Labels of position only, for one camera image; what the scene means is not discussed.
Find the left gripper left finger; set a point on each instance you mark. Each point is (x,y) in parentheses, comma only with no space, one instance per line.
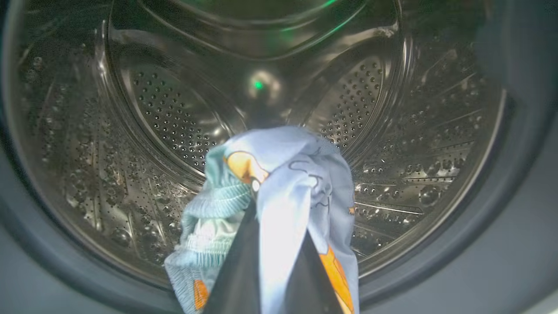
(237,279)

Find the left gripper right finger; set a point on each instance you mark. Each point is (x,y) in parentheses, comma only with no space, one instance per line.
(309,288)

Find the blue printed elastic-waist garment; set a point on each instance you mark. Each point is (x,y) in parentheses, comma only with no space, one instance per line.
(296,183)

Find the white front-load washing machine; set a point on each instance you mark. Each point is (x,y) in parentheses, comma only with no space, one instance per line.
(532,244)

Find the grey rubber door gasket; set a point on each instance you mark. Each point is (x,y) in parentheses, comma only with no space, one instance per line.
(518,165)

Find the perforated steel washer drum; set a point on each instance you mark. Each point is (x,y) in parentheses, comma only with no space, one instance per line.
(174,109)

